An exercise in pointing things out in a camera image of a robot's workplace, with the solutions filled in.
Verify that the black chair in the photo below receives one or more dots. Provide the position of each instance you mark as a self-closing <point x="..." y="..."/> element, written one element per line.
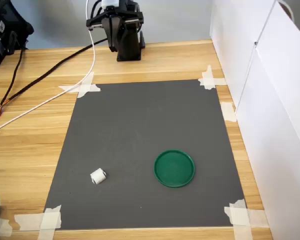
<point x="5" y="27"/>

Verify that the white partition panel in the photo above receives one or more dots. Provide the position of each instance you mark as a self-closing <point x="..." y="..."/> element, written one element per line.
<point x="277" y="112"/>
<point x="235" y="50"/>

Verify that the small white plastic terminal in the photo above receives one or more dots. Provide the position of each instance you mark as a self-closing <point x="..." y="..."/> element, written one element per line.
<point x="98" y="176"/>

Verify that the round green lid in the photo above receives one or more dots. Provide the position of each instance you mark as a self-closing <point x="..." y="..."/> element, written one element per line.
<point x="174" y="168"/>

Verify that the dark grey mat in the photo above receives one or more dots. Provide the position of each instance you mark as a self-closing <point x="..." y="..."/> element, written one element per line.
<point x="145" y="130"/>

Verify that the white tape strip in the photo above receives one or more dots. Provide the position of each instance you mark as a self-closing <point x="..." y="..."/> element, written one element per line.
<point x="257" y="217"/>
<point x="241" y="222"/>
<point x="27" y="221"/>
<point x="220" y="81"/>
<point x="228" y="111"/>
<point x="48" y="225"/>
<point x="1" y="226"/>
<point x="86" y="83"/>
<point x="72" y="88"/>
<point x="208" y="77"/>

